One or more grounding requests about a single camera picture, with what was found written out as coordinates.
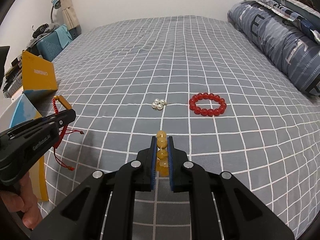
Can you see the patterned pillow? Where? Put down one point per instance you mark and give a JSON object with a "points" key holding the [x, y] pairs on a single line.
{"points": [[300, 13]]}

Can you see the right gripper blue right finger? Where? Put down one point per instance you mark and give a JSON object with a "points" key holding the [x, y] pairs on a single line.
{"points": [[170, 162]]}

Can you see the grey suitcase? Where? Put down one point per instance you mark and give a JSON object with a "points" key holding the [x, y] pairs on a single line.
{"points": [[13, 82]]}

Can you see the blue striped rolled duvet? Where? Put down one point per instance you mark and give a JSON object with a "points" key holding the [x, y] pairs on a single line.
{"points": [[293, 53]]}

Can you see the teal suitcase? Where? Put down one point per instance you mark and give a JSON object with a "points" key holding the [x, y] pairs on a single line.
{"points": [[49, 46]]}

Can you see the white cardboard box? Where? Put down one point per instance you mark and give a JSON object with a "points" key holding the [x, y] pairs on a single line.
{"points": [[38, 81]]}

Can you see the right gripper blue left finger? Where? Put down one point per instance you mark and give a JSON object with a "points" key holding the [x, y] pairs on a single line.
{"points": [[153, 163]]}

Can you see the black items on suitcase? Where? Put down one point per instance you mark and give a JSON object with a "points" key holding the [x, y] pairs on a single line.
{"points": [[41, 32]]}

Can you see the beige curtain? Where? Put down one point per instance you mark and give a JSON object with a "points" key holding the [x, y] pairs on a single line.
{"points": [[69, 14]]}

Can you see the person's left hand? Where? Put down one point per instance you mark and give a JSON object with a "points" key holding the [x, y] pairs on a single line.
{"points": [[26, 202]]}

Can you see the blue desk lamp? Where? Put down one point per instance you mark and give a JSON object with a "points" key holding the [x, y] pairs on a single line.
{"points": [[56, 4]]}

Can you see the teal cloth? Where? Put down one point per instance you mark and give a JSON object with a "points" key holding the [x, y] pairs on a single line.
{"points": [[64, 36]]}

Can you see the silver pearl cluster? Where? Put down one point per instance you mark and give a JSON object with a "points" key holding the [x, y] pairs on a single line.
{"points": [[158, 104]]}

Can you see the grey checked bed sheet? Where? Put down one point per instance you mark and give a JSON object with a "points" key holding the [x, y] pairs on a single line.
{"points": [[228, 108]]}

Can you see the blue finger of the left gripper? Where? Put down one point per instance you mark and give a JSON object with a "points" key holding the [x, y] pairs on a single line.
{"points": [[62, 118]]}

